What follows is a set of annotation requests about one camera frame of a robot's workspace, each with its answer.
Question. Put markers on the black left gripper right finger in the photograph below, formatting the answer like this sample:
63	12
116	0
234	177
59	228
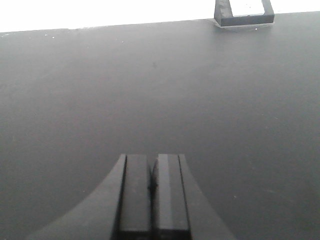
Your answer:
180	211

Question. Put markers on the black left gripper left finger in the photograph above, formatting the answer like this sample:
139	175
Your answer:
118	208

